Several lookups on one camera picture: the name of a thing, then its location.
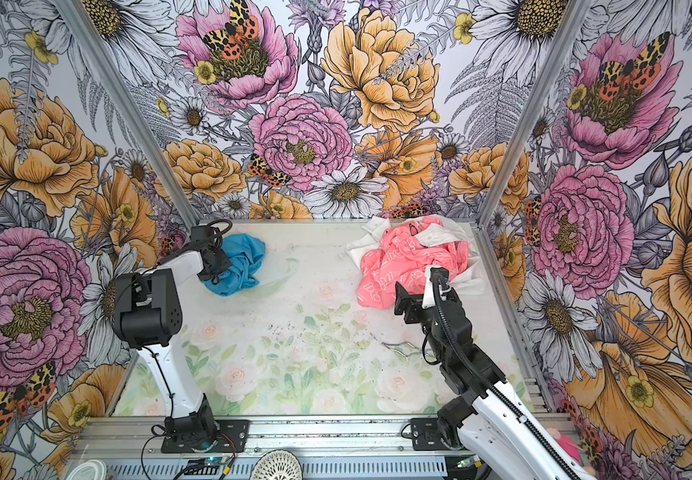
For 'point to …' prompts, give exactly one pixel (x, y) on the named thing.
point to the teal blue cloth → (246, 254)
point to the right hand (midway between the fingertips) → (412, 291)
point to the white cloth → (375, 228)
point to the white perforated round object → (276, 464)
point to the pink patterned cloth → (403, 259)
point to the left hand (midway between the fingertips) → (220, 272)
